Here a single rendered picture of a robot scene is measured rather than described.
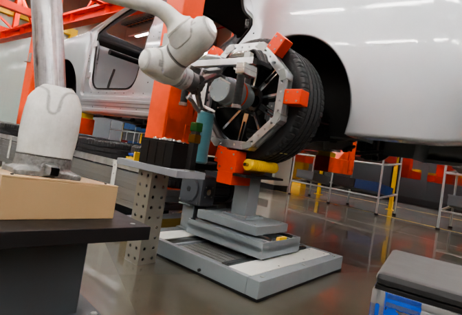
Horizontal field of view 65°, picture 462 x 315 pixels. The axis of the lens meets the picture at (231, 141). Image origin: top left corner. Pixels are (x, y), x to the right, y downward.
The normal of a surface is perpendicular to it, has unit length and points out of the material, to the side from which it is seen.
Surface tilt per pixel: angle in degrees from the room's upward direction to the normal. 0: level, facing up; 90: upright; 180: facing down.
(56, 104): 71
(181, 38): 116
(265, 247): 90
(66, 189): 90
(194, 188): 90
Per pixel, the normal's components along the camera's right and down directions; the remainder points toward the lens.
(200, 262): -0.62, -0.12
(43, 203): 0.69, 0.08
